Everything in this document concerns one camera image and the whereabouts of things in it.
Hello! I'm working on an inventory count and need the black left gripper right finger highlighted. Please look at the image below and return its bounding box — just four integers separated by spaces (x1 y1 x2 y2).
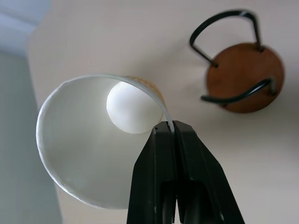
171 120 246 224

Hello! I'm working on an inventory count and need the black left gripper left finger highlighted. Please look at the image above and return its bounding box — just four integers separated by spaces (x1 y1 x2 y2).
126 121 178 224

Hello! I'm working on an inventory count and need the white paper cup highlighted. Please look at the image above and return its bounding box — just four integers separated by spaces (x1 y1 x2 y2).
36 73 175 210

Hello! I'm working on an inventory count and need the wire cup holder wooden base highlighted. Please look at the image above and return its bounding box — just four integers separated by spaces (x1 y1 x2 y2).
189 9 286 114

